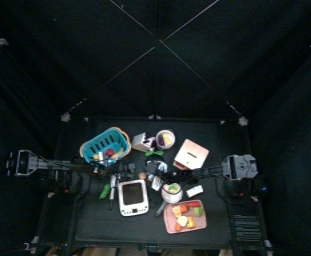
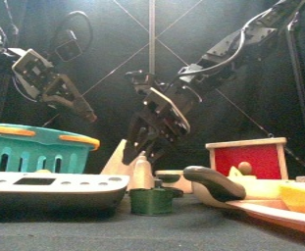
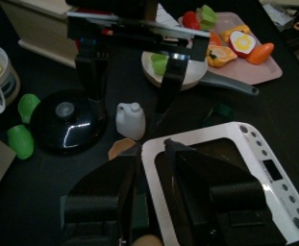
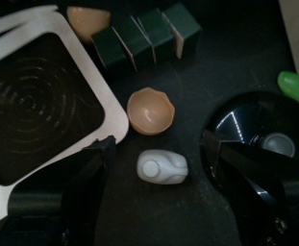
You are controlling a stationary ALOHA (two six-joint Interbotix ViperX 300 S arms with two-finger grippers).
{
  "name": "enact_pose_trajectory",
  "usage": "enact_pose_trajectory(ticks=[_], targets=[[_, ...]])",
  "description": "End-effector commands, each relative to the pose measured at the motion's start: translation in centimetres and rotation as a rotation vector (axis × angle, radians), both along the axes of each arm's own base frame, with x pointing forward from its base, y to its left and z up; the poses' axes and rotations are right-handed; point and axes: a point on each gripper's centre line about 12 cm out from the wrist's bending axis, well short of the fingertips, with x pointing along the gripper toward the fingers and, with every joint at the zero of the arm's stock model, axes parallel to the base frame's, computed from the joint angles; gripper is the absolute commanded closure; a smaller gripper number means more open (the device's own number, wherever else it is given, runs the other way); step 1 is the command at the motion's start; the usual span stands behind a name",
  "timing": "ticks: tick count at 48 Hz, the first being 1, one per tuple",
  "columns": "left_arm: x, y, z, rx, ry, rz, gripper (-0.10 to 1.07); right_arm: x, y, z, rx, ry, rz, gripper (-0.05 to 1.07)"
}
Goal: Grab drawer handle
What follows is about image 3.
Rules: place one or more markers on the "light green toy vegetable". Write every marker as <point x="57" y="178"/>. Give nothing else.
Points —
<point x="159" y="64"/>

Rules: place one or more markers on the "beige wooden drawer cabinet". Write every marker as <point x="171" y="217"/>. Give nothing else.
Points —
<point x="40" y="29"/>

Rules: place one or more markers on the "tan toy bread piece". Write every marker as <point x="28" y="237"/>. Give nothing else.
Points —
<point x="120" y="148"/>

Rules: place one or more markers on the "white checked paper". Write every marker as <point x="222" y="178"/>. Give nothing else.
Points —
<point x="165" y="17"/>

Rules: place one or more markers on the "yellow toy pepper half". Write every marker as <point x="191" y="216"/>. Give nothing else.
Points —
<point x="220" y="56"/>

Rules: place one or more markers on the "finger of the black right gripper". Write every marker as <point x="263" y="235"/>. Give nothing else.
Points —
<point x="93" y="77"/>
<point x="172" y="80"/>

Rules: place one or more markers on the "red toy apple half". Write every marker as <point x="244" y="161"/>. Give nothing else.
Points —
<point x="242" y="43"/>

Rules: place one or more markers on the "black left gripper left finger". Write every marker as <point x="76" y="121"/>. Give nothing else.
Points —
<point x="95" y="198"/>

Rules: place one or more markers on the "small orange toy piece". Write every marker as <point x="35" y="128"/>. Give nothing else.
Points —
<point x="215" y="39"/>

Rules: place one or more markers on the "green toy vegetable piece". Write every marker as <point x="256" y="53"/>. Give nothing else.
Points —
<point x="27" y="107"/>
<point x="20" y="142"/>

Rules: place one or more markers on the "red toy tomato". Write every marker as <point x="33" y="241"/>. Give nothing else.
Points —
<point x="191" y="20"/>

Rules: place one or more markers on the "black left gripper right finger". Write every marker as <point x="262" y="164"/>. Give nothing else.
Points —
<point x="224" y="205"/>

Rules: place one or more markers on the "black pot lid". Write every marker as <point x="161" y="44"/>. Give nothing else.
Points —
<point x="65" y="128"/>

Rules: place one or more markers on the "tan round toy piece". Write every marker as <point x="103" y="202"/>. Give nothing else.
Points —
<point x="147" y="241"/>

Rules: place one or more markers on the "orange toy carrot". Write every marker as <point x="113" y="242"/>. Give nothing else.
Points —
<point x="260" y="54"/>

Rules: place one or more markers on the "pink cutting board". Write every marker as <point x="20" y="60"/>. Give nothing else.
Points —
<point x="258" y="72"/>

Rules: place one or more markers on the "white toy microwave oven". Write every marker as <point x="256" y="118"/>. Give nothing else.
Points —
<point x="279" y="189"/>

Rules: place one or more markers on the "green toy pepper piece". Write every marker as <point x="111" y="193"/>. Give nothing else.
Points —
<point x="207" y="16"/>

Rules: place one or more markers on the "white toy milk jug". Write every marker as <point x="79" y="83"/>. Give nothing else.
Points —
<point x="129" y="123"/>

